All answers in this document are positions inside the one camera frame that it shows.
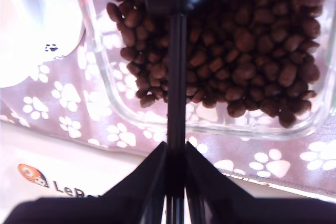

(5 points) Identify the white ceramic paw-print bowl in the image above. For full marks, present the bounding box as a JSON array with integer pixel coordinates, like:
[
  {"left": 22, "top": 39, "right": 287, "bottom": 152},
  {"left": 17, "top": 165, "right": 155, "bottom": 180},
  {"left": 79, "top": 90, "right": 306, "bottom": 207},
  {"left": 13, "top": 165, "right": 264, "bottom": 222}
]
[{"left": 0, "top": 0, "right": 86, "bottom": 88}]

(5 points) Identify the brown cat food kibble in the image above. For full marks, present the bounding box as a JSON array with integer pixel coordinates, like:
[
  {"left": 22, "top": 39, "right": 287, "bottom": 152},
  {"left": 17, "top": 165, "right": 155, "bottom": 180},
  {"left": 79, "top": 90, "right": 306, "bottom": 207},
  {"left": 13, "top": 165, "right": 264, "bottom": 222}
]
[{"left": 91, "top": 0, "right": 329, "bottom": 127}]

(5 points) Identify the purple paw-print cloth mat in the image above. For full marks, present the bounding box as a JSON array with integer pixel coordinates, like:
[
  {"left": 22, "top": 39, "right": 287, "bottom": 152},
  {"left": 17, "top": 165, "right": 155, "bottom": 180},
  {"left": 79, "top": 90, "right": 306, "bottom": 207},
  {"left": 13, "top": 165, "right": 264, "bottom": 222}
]
[{"left": 0, "top": 0, "right": 336, "bottom": 200}]

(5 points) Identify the rectangular clear glass container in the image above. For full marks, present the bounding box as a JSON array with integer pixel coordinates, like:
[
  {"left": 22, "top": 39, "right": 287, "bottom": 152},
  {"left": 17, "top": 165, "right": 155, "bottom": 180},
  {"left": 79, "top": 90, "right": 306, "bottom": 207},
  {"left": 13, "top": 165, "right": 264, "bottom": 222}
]
[{"left": 75, "top": 0, "right": 336, "bottom": 141}]

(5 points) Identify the white board with logo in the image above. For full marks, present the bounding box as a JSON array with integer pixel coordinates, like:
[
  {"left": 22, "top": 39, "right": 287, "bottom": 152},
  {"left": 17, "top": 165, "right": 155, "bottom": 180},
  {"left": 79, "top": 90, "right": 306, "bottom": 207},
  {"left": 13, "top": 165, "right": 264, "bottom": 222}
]
[{"left": 0, "top": 120, "right": 336, "bottom": 203}]

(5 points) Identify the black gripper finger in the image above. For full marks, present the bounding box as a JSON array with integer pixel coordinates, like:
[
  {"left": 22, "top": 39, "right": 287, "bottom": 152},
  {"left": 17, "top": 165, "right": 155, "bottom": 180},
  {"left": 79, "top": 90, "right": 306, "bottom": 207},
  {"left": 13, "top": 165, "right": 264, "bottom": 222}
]
[
  {"left": 185, "top": 141, "right": 255, "bottom": 224},
  {"left": 103, "top": 141, "right": 168, "bottom": 224}
]

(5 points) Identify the black plastic measuring spoon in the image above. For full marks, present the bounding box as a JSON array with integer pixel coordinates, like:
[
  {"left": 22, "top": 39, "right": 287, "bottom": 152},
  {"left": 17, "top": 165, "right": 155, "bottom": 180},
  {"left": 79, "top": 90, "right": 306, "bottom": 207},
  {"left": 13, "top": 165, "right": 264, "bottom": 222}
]
[{"left": 143, "top": 0, "right": 214, "bottom": 224}]

